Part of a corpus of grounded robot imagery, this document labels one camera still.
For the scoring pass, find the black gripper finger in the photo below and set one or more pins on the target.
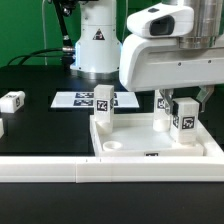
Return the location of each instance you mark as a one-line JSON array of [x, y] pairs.
[[167, 97], [203, 96]]

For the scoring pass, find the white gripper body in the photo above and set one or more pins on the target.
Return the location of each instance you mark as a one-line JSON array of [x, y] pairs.
[[151, 64]]

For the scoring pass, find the white square tabletop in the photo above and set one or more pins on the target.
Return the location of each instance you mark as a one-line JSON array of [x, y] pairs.
[[133, 136]]

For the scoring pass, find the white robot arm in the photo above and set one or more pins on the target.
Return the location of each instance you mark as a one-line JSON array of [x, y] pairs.
[[207, 21]]

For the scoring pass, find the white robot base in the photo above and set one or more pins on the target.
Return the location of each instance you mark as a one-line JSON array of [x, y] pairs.
[[97, 52]]

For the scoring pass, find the white U-shaped obstacle fence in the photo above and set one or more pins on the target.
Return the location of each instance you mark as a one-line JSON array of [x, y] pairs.
[[206, 168]]

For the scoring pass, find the white marker sheet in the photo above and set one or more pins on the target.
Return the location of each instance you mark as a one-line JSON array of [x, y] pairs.
[[86, 100]]

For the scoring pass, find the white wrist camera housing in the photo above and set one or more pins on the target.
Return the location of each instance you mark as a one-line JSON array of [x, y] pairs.
[[162, 21]]

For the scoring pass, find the black camera stand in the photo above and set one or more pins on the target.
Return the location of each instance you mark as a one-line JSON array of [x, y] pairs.
[[64, 8]]

